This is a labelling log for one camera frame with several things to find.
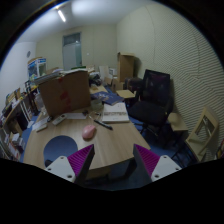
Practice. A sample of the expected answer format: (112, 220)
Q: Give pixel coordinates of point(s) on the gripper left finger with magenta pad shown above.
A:
(75, 167)

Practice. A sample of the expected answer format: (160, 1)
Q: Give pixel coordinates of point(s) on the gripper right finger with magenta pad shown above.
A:
(156, 167)

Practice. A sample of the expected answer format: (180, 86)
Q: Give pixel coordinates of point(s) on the round blue mouse pad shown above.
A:
(59, 146)

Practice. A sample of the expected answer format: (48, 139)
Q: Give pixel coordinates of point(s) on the pink computer mouse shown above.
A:
(88, 131)

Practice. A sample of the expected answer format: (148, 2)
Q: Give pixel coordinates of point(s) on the black marker pen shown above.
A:
(103, 124)

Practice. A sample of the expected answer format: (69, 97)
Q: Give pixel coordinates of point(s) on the small wooden stool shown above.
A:
(177, 125)

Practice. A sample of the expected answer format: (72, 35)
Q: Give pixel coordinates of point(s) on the white remote control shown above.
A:
(59, 119)

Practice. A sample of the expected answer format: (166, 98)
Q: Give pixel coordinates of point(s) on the white paper sheet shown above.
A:
(75, 116)

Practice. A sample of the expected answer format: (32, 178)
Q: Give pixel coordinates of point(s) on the black office chair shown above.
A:
(154, 101)

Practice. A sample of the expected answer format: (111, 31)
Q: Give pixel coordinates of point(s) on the small white flat device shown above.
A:
(44, 126)

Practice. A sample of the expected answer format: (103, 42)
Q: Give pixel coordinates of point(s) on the white closed laptop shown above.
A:
(115, 113)

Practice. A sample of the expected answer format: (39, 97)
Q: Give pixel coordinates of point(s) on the beige folding wooden chair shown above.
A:
(202, 134)

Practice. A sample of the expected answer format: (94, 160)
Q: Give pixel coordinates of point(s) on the large brown cardboard box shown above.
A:
(66, 94)

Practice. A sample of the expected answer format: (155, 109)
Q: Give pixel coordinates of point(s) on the blue book on table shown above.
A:
(107, 98)

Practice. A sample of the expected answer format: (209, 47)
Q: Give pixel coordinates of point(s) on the colourful printed box on shelf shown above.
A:
(36, 68)

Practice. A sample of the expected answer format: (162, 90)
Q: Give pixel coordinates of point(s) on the tall cardboard box in corner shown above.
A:
(125, 65)

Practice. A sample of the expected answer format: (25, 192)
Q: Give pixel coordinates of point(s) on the white door with window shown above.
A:
(72, 55)

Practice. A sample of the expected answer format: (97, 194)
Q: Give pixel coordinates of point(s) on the ceiling fluorescent light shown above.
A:
(60, 13)

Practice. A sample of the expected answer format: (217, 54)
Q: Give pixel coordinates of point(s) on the bookshelf at left wall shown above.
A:
(17, 119)

